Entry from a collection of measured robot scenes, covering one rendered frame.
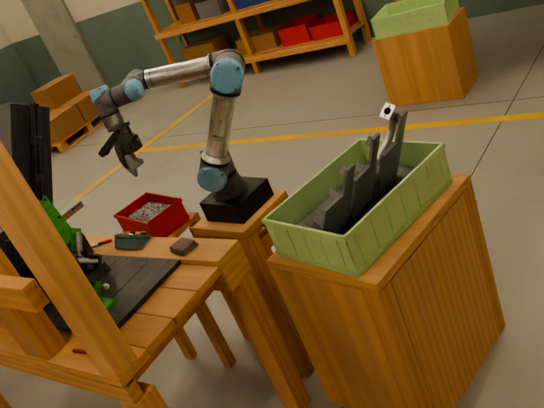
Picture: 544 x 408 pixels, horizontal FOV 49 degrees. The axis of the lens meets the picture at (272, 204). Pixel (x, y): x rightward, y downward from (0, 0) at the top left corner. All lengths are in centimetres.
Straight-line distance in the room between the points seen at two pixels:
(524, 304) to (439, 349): 70
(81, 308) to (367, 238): 93
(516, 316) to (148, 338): 166
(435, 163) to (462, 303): 58
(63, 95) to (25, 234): 757
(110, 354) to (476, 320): 147
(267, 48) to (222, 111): 575
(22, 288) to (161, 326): 49
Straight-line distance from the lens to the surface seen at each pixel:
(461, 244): 240
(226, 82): 216
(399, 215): 213
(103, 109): 233
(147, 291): 225
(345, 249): 196
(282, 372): 259
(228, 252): 224
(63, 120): 862
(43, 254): 174
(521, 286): 306
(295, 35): 759
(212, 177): 232
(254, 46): 803
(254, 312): 239
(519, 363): 272
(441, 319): 235
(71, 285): 180
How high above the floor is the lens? 196
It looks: 26 degrees down
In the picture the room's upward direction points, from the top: 23 degrees counter-clockwise
